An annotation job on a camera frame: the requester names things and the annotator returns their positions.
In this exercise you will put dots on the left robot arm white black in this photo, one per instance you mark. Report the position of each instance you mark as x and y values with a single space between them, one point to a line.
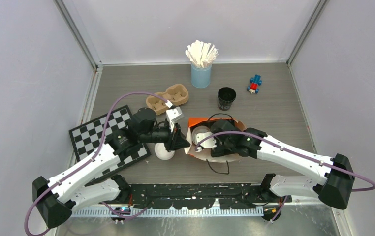
58 197

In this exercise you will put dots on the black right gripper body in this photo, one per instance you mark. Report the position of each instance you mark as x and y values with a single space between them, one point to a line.
222 147

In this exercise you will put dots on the orange paper takeout bag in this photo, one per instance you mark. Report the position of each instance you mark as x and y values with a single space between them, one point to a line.
205 154

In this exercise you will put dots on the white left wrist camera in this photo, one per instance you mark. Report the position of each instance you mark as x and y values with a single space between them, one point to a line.
173 114

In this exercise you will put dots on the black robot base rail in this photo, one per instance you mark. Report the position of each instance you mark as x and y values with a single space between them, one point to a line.
197 196

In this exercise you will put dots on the brown cardboard cup carrier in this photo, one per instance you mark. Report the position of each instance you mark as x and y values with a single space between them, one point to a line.
177 94

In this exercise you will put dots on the stack of white lids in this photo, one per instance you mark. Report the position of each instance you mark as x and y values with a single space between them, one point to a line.
162 153

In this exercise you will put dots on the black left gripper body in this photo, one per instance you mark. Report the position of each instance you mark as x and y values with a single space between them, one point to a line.
159 134

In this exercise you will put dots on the black white checkerboard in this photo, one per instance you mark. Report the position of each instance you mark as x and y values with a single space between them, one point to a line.
86 138

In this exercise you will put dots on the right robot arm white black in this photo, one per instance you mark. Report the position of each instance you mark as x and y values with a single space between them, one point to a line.
320 175

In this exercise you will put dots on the white lid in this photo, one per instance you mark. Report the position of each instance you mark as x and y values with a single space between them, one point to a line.
199 130

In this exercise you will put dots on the blue cylindrical holder cup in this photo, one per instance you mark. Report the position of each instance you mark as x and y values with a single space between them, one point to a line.
200 77

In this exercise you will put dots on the blue red toy blocks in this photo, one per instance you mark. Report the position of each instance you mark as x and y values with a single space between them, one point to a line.
255 82

